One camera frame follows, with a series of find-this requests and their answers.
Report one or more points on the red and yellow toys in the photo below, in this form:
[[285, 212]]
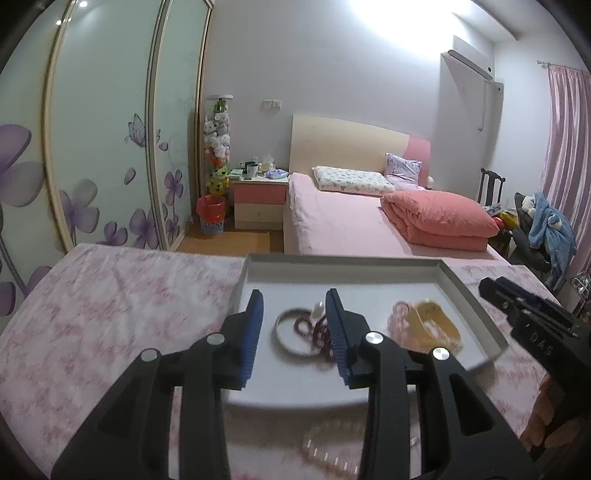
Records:
[[505, 217]]

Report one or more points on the dark wooden chair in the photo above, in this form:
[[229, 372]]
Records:
[[489, 189]]

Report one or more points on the yellow wristwatch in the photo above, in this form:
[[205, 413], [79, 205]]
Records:
[[434, 330]]

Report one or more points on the green book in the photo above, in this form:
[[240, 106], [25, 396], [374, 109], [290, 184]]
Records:
[[236, 173]]

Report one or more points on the curtain rod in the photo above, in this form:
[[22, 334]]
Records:
[[545, 62]]

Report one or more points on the plush toy tower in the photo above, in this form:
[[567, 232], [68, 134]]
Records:
[[218, 143]]

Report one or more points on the silver cuff bangle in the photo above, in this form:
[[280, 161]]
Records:
[[278, 330]]

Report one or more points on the folded pink quilt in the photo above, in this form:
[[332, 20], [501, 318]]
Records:
[[438, 219]]

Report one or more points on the dark and white mug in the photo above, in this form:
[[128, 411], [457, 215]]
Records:
[[251, 171]]

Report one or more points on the purple pillow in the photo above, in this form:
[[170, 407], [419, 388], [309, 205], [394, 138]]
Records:
[[404, 170]]

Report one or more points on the white wall socket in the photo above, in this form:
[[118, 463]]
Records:
[[271, 104]]

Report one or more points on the black office chair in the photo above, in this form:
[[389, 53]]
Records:
[[521, 244]]

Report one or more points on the blue crumpled cloth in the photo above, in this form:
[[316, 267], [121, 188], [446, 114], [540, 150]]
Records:
[[277, 174]]

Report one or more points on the grey cardboard tray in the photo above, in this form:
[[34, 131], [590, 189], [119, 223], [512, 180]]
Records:
[[369, 286]]

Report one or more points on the pink curtain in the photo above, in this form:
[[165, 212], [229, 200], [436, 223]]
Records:
[[570, 161]]

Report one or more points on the white air conditioner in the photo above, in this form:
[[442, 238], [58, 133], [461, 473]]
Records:
[[471, 55]]

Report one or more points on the beige and pink headboard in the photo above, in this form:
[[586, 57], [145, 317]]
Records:
[[341, 143]]

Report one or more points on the white patterned pillow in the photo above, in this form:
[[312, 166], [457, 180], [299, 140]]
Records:
[[351, 180]]

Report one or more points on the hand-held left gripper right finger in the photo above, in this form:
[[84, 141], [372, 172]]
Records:
[[337, 337]]

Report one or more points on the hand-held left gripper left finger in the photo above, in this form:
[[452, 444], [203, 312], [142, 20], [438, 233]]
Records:
[[251, 341]]

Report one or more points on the bed with pink sheet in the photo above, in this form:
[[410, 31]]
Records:
[[337, 221]]

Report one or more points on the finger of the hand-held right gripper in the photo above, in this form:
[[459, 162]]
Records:
[[535, 302], [498, 297]]

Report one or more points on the red lined wastebasket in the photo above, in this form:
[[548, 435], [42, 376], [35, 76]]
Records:
[[211, 214]]

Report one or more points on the tissue box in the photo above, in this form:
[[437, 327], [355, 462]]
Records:
[[267, 165]]

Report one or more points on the person's right hand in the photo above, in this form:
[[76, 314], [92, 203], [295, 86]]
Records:
[[535, 410]]

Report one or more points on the white air conditioner pipe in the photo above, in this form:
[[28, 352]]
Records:
[[485, 106]]

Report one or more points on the pink and beige nightstand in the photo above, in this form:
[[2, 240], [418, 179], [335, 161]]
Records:
[[258, 203]]

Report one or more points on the floral sliding door wardrobe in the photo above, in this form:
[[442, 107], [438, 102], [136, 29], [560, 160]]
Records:
[[92, 115]]

